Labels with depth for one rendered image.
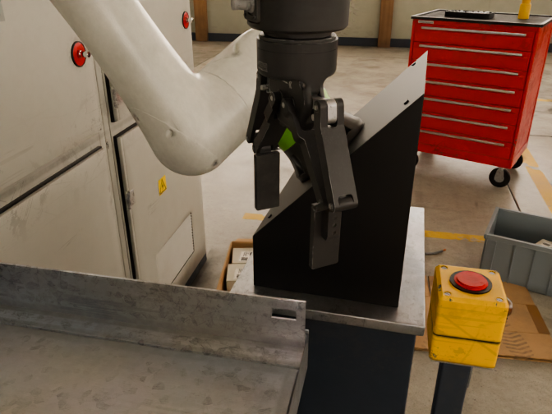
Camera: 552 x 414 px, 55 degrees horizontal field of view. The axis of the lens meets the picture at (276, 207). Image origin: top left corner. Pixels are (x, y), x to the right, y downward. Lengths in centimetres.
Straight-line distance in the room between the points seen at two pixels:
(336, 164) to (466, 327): 31
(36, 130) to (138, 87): 51
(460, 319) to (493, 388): 125
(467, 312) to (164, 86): 50
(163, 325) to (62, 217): 71
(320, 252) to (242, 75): 40
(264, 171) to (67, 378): 32
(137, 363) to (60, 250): 75
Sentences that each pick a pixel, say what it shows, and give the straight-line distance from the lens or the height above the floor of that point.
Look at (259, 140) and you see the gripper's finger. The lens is 59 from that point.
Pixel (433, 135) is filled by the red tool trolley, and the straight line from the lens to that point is 339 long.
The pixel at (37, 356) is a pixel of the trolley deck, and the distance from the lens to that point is 70.
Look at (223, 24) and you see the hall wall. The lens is 867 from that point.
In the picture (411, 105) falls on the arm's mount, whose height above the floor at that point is 108.
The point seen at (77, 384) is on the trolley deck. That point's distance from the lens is 64.
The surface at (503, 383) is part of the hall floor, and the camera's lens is 197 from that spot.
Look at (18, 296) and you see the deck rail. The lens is 77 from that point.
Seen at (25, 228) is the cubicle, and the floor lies 74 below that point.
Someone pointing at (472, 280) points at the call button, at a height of 91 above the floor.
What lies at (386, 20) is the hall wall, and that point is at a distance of 816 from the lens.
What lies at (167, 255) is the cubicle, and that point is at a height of 27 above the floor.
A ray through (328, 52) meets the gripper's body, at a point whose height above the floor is 119.
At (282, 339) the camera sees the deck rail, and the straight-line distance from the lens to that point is 64.
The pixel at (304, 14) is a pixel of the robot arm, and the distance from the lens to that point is 46.
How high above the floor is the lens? 127
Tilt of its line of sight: 26 degrees down
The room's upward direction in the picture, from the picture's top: straight up
